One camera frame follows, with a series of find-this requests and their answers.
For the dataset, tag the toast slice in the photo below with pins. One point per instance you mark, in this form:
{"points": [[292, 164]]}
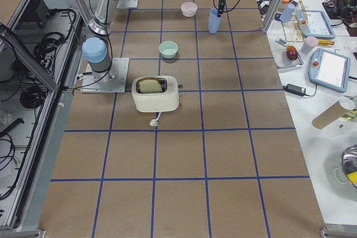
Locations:
{"points": [[149, 86]]}

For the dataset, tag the blue cup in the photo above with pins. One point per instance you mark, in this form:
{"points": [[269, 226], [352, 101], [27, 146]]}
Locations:
{"points": [[213, 18], [213, 29]]}

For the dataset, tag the pink bowl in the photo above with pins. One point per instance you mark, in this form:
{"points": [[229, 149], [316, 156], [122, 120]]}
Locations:
{"points": [[189, 9]]}

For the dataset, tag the teach pendant tablet near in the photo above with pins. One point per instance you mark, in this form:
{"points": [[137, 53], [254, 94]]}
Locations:
{"points": [[329, 69]]}

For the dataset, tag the gold wire rack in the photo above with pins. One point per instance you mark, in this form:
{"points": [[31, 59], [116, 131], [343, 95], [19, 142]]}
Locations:
{"points": [[294, 21]]}

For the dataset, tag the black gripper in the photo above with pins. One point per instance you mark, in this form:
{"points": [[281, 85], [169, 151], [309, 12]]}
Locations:
{"points": [[222, 2]]}

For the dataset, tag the cream white toaster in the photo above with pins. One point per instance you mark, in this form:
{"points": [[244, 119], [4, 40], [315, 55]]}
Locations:
{"points": [[167, 100]]}

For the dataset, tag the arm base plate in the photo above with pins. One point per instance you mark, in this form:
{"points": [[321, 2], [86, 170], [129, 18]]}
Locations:
{"points": [[127, 4], [114, 82]]}

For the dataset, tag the teach pendant tablet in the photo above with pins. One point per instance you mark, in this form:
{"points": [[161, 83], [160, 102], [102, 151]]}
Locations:
{"points": [[329, 69], [314, 23]]}

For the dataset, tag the mint green bowl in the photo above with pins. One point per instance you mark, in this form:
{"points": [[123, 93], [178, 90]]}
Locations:
{"points": [[168, 49]]}

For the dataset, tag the black power adapter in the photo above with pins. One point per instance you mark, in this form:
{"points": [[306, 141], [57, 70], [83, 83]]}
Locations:
{"points": [[294, 89]]}

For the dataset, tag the steel mixing bowl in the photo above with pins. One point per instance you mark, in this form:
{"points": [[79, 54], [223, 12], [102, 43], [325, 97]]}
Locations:
{"points": [[345, 173]]}

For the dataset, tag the red apple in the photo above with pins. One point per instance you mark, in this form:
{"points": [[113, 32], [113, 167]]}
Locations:
{"points": [[291, 53]]}

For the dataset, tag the cardboard tube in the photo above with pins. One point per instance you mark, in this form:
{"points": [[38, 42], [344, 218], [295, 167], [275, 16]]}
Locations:
{"points": [[334, 112]]}

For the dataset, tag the teach pendant tablet far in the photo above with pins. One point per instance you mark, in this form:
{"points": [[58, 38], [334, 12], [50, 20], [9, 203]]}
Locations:
{"points": [[314, 23]]}

